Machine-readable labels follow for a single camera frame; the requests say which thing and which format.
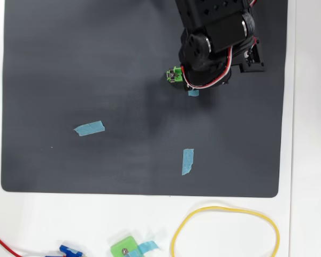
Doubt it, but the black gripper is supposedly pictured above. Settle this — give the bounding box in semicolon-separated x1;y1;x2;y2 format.
178;28;259;90

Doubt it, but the green battery holder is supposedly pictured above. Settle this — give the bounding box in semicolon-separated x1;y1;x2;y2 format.
166;66;184;85

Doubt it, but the black textured mat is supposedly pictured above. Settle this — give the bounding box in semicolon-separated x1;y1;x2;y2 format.
0;0;289;199

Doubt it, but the green block with screws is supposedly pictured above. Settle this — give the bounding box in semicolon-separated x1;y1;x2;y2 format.
110;235;140;257

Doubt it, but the blue connector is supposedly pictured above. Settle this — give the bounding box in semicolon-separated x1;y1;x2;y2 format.
59;244;84;257

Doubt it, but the red white black servo cable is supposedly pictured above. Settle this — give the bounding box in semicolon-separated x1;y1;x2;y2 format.
180;37;258;89

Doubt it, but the yellow cable loop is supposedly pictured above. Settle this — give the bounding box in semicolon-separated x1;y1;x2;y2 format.
170;205;281;257

